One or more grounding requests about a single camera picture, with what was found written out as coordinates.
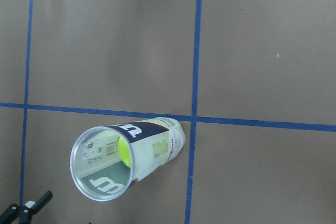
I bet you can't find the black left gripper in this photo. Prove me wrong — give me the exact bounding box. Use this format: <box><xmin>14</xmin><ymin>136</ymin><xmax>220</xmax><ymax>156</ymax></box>
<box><xmin>1</xmin><ymin>190</ymin><xmax>53</xmax><ymax>224</ymax></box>

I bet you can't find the Wilson tennis ball can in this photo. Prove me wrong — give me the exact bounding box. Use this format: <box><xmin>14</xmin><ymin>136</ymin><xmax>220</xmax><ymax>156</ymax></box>
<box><xmin>70</xmin><ymin>117</ymin><xmax>186</xmax><ymax>201</ymax></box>

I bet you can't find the tennis ball with Wilson logo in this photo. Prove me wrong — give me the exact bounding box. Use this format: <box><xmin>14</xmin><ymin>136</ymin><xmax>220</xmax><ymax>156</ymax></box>
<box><xmin>118</xmin><ymin>137</ymin><xmax>131</xmax><ymax>168</ymax></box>

